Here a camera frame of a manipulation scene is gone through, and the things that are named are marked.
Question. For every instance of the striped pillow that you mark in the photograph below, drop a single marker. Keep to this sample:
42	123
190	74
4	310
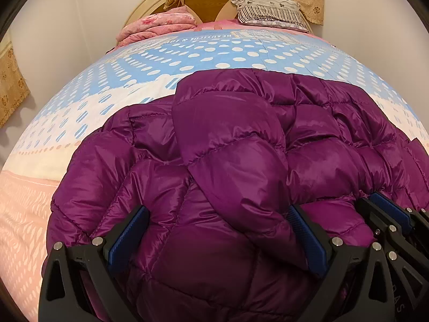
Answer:
268	13

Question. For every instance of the cream wooden bed headboard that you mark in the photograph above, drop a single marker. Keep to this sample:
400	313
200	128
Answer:
204	8

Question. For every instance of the purple quilted hooded jacket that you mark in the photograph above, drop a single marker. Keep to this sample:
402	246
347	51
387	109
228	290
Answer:
218	157

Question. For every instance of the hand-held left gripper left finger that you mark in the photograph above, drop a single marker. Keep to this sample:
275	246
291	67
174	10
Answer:
129	233

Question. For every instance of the folded pink blanket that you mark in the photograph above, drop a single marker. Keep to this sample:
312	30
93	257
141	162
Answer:
157	25

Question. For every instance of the wide beige floral curtain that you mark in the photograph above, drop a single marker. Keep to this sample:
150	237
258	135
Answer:
11	87

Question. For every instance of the polka dot printed bed sheet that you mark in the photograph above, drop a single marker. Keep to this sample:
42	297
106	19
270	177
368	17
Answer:
100	90

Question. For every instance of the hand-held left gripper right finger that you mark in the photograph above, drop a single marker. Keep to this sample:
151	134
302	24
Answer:
308	234

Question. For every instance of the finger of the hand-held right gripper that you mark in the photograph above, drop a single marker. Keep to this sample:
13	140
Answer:
390	206
377	223

